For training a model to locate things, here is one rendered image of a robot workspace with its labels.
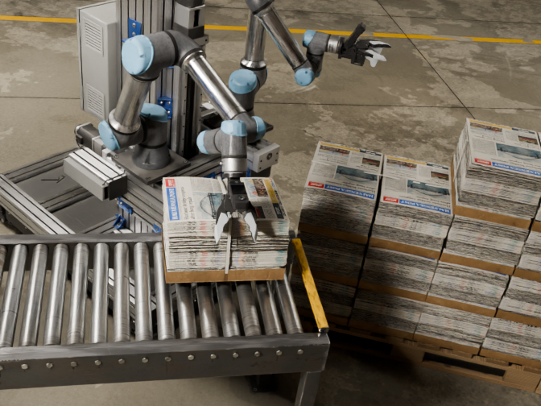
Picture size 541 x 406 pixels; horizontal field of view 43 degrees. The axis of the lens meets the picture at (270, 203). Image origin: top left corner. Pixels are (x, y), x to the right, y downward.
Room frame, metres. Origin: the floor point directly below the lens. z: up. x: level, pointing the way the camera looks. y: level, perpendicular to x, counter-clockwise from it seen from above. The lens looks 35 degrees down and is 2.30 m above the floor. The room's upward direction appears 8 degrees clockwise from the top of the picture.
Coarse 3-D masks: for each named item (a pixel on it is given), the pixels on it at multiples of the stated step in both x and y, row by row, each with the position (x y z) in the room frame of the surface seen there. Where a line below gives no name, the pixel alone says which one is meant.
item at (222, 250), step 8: (216, 184) 1.87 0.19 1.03; (224, 184) 1.88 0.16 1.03; (216, 192) 1.82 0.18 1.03; (216, 200) 1.76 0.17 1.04; (232, 216) 1.68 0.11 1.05; (232, 224) 1.65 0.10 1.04; (224, 232) 1.64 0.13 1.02; (232, 232) 1.65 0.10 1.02; (224, 240) 1.64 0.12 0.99; (232, 240) 1.64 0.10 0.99; (224, 248) 1.64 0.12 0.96; (232, 248) 1.64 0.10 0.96; (224, 256) 1.63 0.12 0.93; (232, 256) 1.64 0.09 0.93; (224, 264) 1.63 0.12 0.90; (232, 264) 1.64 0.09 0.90
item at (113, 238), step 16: (0, 240) 1.71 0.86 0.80; (16, 240) 1.72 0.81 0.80; (32, 240) 1.73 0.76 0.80; (48, 240) 1.74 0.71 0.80; (64, 240) 1.75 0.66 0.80; (80, 240) 1.76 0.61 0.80; (96, 240) 1.77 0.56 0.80; (112, 240) 1.79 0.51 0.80; (128, 240) 1.80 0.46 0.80; (144, 240) 1.81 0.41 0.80; (160, 240) 1.82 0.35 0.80; (48, 256) 1.72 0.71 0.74; (112, 256) 1.78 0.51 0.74; (288, 256) 1.93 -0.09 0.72
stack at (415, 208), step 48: (336, 144) 2.59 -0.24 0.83; (336, 192) 2.23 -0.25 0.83; (384, 192) 2.28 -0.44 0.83; (432, 192) 2.33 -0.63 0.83; (336, 240) 2.23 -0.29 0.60; (432, 240) 2.19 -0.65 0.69; (480, 240) 2.17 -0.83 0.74; (528, 240) 2.15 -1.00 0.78; (336, 288) 2.23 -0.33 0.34; (432, 288) 2.18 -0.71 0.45; (480, 288) 2.15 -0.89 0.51; (528, 288) 2.14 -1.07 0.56; (384, 336) 2.21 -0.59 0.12; (432, 336) 2.18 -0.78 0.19; (480, 336) 2.15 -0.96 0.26; (528, 336) 2.13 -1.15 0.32; (528, 384) 2.12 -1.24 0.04
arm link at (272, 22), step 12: (252, 0) 2.64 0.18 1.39; (264, 0) 2.64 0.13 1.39; (252, 12) 2.65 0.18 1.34; (264, 12) 2.64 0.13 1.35; (276, 12) 2.66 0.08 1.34; (264, 24) 2.64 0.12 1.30; (276, 24) 2.63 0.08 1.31; (276, 36) 2.62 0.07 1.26; (288, 36) 2.63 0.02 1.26; (288, 48) 2.61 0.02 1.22; (300, 48) 2.65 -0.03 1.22; (288, 60) 2.62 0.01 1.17; (300, 60) 2.61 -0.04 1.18; (300, 72) 2.58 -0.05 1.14; (312, 72) 2.60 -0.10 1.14; (300, 84) 2.58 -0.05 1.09
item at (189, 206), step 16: (176, 192) 1.78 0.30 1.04; (192, 192) 1.79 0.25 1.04; (208, 192) 1.81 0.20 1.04; (176, 208) 1.68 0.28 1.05; (192, 208) 1.69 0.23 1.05; (208, 208) 1.71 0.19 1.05; (176, 224) 1.61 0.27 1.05; (192, 224) 1.62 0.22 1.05; (208, 224) 1.63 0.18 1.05; (176, 240) 1.60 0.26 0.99; (192, 240) 1.61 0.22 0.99; (208, 240) 1.62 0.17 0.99; (176, 256) 1.60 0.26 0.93; (192, 256) 1.61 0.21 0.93; (208, 256) 1.62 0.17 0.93
